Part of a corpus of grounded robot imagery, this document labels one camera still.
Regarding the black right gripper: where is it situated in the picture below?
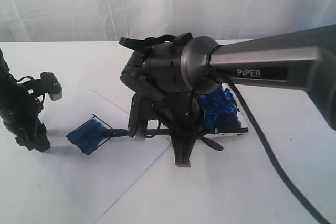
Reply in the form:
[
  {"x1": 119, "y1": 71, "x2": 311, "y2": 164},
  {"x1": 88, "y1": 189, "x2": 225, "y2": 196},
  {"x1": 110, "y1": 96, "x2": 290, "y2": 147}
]
[{"x1": 146, "y1": 91, "x2": 205, "y2": 168}]

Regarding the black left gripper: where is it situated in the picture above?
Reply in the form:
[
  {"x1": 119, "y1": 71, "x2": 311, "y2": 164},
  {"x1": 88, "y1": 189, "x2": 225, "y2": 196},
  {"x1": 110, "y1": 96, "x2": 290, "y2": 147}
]
[{"x1": 1, "y1": 87, "x2": 50, "y2": 152}]

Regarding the white paper with square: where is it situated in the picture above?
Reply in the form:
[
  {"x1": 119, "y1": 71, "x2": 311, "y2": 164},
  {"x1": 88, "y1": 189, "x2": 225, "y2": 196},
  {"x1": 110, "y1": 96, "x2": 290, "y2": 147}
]
[{"x1": 31, "y1": 91, "x2": 169, "y2": 220}]

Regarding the black paintbrush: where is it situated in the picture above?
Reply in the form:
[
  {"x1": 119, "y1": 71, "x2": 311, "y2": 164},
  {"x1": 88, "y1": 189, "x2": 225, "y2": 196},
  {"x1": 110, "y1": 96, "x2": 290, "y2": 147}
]
[{"x1": 101, "y1": 127, "x2": 248, "y2": 138}]

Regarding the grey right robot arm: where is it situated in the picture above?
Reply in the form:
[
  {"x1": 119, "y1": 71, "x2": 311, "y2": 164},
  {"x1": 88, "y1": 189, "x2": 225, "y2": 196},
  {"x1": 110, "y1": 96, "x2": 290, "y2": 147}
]
[{"x1": 119, "y1": 25, "x2": 335, "y2": 167}]

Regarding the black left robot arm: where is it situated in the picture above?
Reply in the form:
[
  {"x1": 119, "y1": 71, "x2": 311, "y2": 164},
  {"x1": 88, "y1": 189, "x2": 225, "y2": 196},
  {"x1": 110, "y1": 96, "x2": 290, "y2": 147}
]
[{"x1": 1, "y1": 55, "x2": 50, "y2": 152}]

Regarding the white tray with blue paint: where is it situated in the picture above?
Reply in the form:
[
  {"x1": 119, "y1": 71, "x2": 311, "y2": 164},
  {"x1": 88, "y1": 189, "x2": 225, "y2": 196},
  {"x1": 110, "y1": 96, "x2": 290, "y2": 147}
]
[{"x1": 157, "y1": 82, "x2": 249, "y2": 141}]

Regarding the white backdrop curtain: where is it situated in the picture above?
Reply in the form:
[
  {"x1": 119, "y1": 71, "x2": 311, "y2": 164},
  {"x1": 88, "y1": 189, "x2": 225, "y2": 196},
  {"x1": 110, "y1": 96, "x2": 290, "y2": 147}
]
[{"x1": 1, "y1": 0, "x2": 335, "y2": 42}]

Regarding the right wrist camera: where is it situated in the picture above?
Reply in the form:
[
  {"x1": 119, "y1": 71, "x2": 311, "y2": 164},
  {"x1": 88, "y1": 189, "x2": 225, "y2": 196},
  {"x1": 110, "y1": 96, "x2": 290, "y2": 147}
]
[{"x1": 128, "y1": 93, "x2": 147, "y2": 141}]

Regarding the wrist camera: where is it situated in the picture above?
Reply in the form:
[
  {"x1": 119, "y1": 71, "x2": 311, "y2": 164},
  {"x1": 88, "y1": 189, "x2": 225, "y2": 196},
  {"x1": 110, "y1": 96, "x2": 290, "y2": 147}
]
[
  {"x1": 23, "y1": 72, "x2": 62, "y2": 101},
  {"x1": 128, "y1": 93, "x2": 147, "y2": 141}
]

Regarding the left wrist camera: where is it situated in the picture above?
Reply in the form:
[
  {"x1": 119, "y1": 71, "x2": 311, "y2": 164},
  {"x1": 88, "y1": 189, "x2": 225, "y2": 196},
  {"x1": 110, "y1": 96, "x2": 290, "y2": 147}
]
[{"x1": 23, "y1": 72, "x2": 62, "y2": 101}]

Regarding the black left camera cable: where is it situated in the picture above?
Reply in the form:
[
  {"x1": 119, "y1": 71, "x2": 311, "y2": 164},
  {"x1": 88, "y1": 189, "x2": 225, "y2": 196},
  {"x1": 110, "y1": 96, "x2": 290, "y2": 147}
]
[{"x1": 14, "y1": 76, "x2": 40, "y2": 83}]

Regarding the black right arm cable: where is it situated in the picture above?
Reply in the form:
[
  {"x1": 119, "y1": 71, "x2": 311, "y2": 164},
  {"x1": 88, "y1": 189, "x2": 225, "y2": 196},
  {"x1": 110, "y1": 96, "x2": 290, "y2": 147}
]
[{"x1": 119, "y1": 33, "x2": 331, "y2": 224}]

